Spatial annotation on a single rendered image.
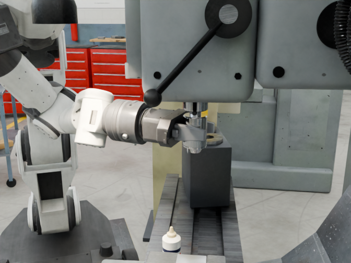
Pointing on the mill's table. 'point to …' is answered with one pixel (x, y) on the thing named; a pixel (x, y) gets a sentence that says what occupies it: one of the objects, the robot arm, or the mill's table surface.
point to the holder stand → (208, 172)
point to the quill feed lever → (237, 15)
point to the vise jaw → (162, 257)
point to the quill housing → (152, 49)
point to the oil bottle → (171, 242)
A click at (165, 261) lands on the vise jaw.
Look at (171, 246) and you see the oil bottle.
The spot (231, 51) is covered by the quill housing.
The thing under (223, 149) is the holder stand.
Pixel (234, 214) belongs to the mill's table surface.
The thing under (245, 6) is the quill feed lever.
